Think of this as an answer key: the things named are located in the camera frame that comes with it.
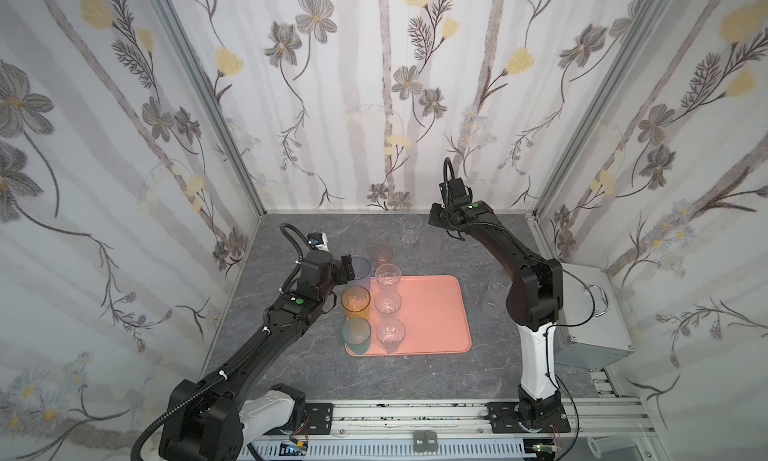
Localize aluminium mounting rail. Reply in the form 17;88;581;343
235;391;669;460

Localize small pink glass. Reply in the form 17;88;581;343
371;244;394;268

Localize tall teal plastic cup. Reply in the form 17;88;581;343
342;317;372;356

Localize tall blue plastic cup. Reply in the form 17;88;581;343
349;255;372;290

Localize clear faceted glass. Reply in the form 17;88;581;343
375;263;402;292
374;288;403;315
376;316;406;353

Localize grey metal case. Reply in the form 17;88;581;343
554;263;634;369

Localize tall yellow plastic cup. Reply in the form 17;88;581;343
341;285;371;320

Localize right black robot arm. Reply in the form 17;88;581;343
429;176;588;433

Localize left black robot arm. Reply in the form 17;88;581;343
130;250;355;460

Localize pink plastic tray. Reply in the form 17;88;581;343
345;275;472;357

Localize clear plastic beaker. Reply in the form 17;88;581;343
587;436;636;459

